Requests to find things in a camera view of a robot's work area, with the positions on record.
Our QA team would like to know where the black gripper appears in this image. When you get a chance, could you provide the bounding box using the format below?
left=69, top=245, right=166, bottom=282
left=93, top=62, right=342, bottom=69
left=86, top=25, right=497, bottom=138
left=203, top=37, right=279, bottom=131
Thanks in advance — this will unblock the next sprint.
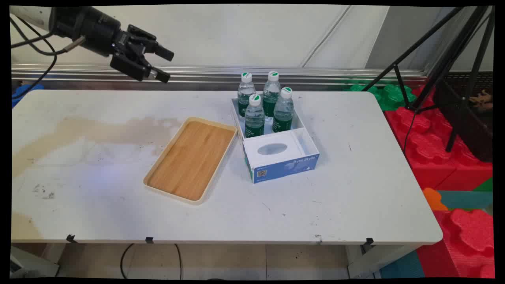
left=50, top=7, right=175, bottom=84

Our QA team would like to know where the green label water bottle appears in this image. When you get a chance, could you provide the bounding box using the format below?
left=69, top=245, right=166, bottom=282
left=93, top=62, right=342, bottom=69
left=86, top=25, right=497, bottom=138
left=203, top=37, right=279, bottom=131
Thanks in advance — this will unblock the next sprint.
left=272, top=87, right=295, bottom=133
left=237, top=72, right=257, bottom=118
left=244, top=94, right=266, bottom=139
left=262, top=71, right=282, bottom=118

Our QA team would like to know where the bamboo tray with cream rim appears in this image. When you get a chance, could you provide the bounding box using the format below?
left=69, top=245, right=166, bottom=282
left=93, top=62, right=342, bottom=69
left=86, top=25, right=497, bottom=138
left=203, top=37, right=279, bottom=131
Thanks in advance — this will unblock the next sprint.
left=143, top=116, right=238, bottom=206

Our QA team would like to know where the blue foam block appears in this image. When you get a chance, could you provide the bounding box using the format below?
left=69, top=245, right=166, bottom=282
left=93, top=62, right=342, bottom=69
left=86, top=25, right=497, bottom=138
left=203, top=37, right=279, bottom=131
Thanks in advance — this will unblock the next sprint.
left=11, top=84, right=45, bottom=108

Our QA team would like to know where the white blue cardboard box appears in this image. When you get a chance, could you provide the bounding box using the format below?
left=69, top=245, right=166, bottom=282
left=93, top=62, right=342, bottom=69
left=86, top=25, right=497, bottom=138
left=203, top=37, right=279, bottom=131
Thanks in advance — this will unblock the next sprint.
left=230, top=96, right=320, bottom=184

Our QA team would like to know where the white table leg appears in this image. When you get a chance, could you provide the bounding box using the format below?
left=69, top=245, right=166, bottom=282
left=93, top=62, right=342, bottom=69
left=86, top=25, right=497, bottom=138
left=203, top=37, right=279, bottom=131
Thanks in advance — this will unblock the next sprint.
left=346, top=244, right=423, bottom=279
left=10, top=243, right=67, bottom=278

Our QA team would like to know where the green foam block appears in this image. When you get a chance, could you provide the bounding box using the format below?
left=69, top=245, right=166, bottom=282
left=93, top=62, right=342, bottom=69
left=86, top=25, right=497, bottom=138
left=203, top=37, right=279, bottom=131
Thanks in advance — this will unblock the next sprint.
left=342, top=80, right=417, bottom=112

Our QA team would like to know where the black tripod stand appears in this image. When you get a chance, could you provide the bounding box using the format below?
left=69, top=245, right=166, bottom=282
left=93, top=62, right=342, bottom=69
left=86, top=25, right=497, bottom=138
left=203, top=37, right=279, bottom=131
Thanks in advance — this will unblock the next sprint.
left=361, top=6, right=494, bottom=153

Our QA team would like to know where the large red foam block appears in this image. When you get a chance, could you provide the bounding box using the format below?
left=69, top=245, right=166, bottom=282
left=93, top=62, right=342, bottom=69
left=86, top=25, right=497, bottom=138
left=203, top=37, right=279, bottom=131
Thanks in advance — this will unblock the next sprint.
left=385, top=85, right=494, bottom=191

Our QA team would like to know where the orange foam piece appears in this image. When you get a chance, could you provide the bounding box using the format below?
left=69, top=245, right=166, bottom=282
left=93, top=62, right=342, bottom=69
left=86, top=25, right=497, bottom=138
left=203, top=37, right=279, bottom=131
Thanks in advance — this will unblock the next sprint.
left=422, top=188, right=449, bottom=212

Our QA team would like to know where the black mesh basket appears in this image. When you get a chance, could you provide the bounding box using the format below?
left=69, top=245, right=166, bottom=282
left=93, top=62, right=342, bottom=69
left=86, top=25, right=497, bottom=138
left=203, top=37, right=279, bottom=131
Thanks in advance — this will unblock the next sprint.
left=433, top=73, right=494, bottom=163

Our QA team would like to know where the blue floor mat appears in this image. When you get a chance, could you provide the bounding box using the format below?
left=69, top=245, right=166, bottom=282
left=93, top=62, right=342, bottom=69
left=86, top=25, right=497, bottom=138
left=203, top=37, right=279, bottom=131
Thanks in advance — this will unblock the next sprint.
left=380, top=250, right=426, bottom=279

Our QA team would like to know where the brown toy figure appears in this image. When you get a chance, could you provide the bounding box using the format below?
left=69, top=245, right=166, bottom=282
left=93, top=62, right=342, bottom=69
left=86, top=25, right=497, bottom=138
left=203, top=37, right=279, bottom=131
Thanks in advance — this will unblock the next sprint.
left=469, top=90, right=493, bottom=109

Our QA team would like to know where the teal foam mat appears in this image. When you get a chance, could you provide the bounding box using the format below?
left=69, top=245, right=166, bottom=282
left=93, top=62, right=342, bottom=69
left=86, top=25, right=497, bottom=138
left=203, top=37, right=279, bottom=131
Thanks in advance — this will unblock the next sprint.
left=436, top=191, right=494, bottom=210

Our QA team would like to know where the red foam puzzle piece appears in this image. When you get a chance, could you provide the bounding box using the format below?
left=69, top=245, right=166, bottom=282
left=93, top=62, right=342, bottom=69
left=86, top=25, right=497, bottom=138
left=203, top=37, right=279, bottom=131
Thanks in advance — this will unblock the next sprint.
left=416, top=209, right=496, bottom=279

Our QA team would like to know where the aluminium wall rail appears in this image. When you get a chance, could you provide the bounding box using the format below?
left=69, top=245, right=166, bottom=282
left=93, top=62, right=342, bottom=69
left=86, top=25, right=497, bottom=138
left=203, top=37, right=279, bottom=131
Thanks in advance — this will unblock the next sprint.
left=11, top=64, right=429, bottom=92

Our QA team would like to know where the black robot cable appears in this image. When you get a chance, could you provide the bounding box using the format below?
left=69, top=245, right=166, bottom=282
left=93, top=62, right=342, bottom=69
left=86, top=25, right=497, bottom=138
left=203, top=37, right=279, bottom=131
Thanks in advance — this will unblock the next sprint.
left=10, top=17, right=86, bottom=99

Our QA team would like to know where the black floor cable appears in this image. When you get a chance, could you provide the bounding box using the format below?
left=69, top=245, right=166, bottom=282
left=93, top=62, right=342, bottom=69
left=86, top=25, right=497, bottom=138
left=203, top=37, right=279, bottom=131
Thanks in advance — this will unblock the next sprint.
left=120, top=243, right=183, bottom=280

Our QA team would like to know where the thin black tripod cable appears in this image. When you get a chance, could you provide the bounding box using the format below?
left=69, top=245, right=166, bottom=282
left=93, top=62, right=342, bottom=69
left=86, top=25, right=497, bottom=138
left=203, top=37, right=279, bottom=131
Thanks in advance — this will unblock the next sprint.
left=402, top=106, right=419, bottom=155

